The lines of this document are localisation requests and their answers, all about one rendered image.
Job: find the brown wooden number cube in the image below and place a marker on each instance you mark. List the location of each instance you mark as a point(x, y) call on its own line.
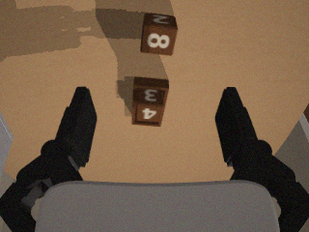
point(159, 34)
point(149, 105)

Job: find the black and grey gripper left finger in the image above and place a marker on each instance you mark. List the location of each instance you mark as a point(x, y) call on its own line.
point(59, 162)

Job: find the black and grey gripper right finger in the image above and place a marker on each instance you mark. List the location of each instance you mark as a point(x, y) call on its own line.
point(253, 161)

